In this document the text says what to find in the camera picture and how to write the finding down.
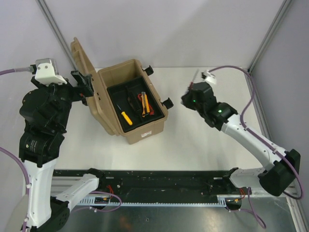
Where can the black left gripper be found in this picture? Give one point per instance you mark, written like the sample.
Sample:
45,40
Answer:
86,87

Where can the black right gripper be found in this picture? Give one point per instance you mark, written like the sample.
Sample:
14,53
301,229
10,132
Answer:
186,100

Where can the blue handle screwdriver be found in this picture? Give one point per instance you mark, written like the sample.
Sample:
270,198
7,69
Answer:
193,79

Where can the tan plastic tool box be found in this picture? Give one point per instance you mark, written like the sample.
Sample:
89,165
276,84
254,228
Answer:
100,105

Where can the red black pliers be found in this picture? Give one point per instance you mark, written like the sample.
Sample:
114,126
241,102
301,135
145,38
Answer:
151,109

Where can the black tool box tray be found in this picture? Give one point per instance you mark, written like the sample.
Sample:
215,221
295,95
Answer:
126,95

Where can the yellow black utility knife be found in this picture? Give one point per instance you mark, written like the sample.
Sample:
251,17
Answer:
145,104

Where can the yellow handle screwdriver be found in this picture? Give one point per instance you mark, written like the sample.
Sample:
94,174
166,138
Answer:
124,115

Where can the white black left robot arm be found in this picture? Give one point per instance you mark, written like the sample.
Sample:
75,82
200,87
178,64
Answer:
46,112

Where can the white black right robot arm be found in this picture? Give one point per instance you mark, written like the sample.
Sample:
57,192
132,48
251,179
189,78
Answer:
279,166

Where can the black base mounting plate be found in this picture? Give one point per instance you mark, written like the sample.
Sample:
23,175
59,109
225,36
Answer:
129,182

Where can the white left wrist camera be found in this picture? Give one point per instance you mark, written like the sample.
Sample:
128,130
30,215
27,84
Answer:
45,73

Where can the left aluminium corner post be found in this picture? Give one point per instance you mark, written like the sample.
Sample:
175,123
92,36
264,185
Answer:
47,13

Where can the aluminium corner post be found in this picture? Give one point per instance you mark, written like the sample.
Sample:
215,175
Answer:
271,32
47,13

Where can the right aluminium corner post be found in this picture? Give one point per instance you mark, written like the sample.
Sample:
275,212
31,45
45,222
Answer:
271,32

